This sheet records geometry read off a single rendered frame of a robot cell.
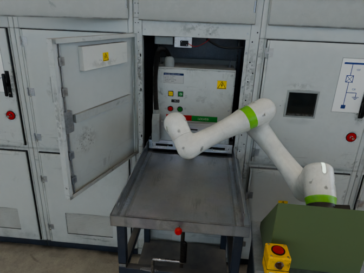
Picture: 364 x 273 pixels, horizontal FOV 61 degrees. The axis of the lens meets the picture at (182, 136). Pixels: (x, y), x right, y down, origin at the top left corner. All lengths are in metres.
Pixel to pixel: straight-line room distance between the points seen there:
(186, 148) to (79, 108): 0.54
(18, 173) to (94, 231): 0.67
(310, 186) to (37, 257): 1.97
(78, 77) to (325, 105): 1.35
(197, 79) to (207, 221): 0.86
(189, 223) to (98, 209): 1.04
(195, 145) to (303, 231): 0.56
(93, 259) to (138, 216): 1.13
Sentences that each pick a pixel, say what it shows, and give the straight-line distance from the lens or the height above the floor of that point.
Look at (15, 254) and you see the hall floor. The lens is 2.71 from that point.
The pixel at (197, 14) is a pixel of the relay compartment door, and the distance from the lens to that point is 1.77.
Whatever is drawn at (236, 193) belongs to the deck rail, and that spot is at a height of 0.85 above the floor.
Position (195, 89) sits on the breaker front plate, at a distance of 1.88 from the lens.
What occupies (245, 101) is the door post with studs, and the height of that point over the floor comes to 1.22.
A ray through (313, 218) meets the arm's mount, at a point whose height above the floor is 1.00.
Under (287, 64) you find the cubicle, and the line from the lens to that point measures 1.84.
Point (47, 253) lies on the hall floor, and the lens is 2.63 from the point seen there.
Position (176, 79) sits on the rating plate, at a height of 1.32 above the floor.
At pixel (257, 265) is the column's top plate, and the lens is 1.39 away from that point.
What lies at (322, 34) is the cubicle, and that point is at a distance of 1.89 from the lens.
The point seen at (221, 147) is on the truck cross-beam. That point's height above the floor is 0.91.
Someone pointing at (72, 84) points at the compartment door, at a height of 1.38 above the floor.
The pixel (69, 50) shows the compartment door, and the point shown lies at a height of 1.53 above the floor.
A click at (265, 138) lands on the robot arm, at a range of 1.65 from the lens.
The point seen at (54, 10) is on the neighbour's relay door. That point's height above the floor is 1.68.
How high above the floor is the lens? 1.69
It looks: 22 degrees down
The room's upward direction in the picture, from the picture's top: 2 degrees clockwise
